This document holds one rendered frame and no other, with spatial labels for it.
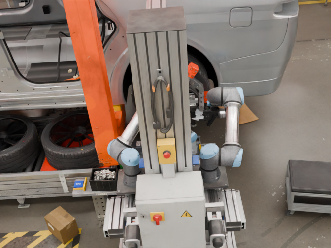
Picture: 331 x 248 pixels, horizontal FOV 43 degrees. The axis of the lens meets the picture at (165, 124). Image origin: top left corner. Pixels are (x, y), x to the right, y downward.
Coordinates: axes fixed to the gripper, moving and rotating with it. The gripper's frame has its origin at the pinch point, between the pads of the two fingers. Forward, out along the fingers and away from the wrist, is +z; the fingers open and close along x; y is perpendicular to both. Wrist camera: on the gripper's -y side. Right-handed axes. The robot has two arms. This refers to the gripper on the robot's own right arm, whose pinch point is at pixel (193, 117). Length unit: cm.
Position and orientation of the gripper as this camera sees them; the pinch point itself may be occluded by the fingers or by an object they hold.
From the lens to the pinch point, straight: 322.3
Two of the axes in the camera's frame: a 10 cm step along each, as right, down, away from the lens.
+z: -10.0, 0.7, 0.3
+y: -0.7, -8.0, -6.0
